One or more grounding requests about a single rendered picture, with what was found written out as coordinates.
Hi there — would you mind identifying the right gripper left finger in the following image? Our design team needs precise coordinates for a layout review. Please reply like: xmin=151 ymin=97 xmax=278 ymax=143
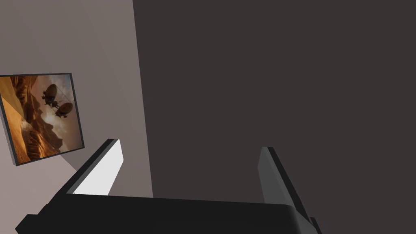
xmin=57 ymin=139 xmax=124 ymax=196

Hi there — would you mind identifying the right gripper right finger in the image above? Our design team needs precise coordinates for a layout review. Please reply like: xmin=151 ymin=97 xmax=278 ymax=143
xmin=258 ymin=146 xmax=313 ymax=224

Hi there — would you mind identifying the framed orange desert airship picture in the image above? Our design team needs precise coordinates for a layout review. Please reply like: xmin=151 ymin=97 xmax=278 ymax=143
xmin=0 ymin=73 xmax=85 ymax=167

